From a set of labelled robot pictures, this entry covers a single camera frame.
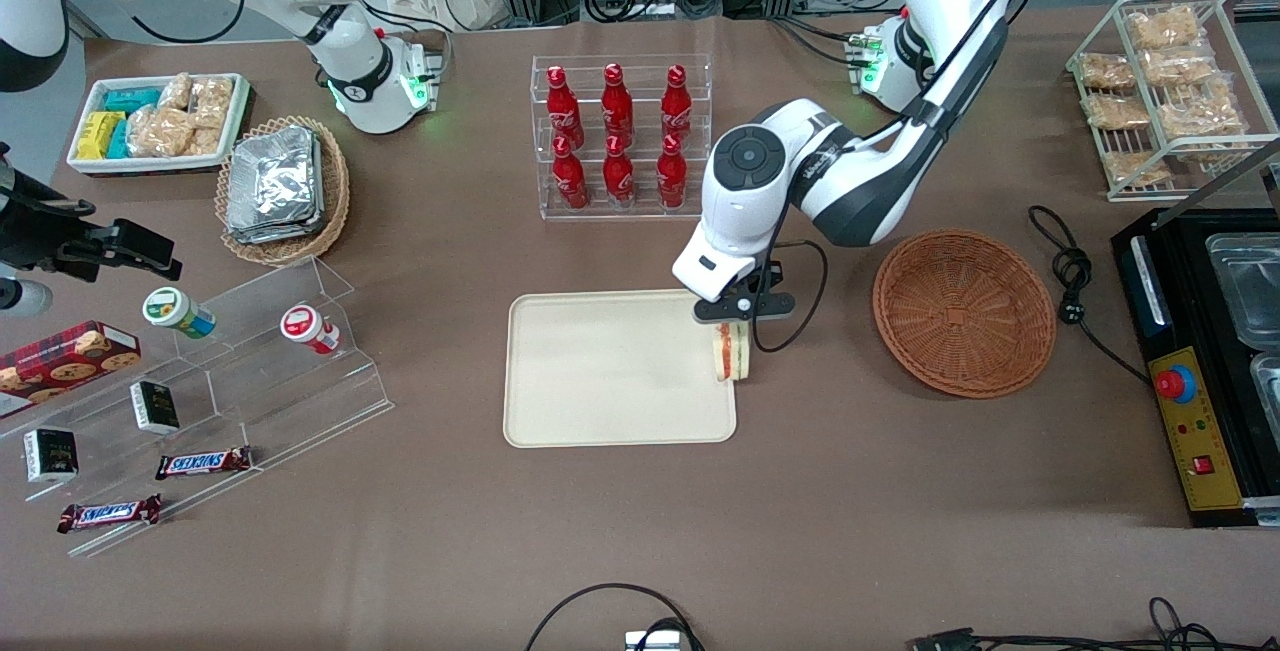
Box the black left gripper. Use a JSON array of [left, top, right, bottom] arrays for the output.
[[693, 271, 798, 324]]

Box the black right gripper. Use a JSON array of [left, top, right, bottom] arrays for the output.
[[0, 141, 184, 282]]

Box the triangle sandwich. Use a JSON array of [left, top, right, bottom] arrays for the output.
[[711, 321, 752, 384]]

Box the beige plastic tray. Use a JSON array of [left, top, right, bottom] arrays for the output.
[[502, 288, 738, 449]]

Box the white rectangular snack tray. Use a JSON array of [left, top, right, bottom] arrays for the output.
[[66, 73, 251, 177]]

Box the oval tan wicker basket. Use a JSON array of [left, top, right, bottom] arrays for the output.
[[215, 115, 351, 267]]

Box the round brown wicker basket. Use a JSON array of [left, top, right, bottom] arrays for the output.
[[872, 229, 1058, 400]]

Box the green lid yogurt cup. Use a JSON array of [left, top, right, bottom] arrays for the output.
[[142, 286, 217, 340]]

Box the yellow snack pack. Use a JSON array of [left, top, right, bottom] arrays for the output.
[[76, 111, 126, 160]]

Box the red plaid cookie box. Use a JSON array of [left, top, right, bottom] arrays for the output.
[[0, 320, 142, 419]]

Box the silver foil packet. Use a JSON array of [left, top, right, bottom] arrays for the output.
[[225, 131, 327, 245], [227, 125, 319, 232]]

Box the red cola bottle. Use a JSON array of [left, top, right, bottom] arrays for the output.
[[661, 64, 694, 142], [656, 134, 689, 210], [603, 135, 636, 209], [601, 62, 635, 144], [546, 64, 585, 147], [552, 136, 590, 211]]

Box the small black box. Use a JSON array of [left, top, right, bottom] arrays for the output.
[[23, 428, 80, 484], [129, 380, 182, 435]]

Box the red lid yogurt cup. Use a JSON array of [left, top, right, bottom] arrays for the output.
[[279, 303, 341, 356]]

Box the clear acrylic step display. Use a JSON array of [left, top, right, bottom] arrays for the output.
[[0, 256, 394, 559]]

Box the snickers chocolate bar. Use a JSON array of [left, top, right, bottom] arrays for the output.
[[155, 446, 254, 481], [57, 494, 163, 534]]

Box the clear acrylic bottle rack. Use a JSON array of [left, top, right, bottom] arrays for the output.
[[530, 54, 713, 222]]

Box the bagged bread snack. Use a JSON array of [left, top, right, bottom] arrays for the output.
[[1103, 151, 1171, 184], [1078, 53, 1138, 90], [1085, 94, 1151, 130], [1143, 49, 1223, 87], [1158, 81, 1247, 139], [1127, 6, 1203, 50]]

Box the black machine with yellow panel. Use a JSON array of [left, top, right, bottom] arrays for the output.
[[1110, 206, 1280, 529]]

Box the grey metal bar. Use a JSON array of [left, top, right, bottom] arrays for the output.
[[1175, 136, 1280, 204]]

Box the steel food container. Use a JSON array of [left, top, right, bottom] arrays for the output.
[[1205, 231, 1280, 350], [1250, 351, 1280, 432]]

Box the black left wrist camera cable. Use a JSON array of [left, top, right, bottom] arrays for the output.
[[752, 239, 830, 353]]

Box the black power cable with plug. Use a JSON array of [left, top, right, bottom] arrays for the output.
[[1030, 206, 1151, 384]]

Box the black looped cable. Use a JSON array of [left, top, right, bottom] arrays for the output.
[[525, 583, 706, 651]]

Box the black connector with cables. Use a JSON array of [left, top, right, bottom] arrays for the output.
[[908, 596, 1280, 651]]

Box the white wire rack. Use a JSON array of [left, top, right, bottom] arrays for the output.
[[1065, 0, 1280, 204]]

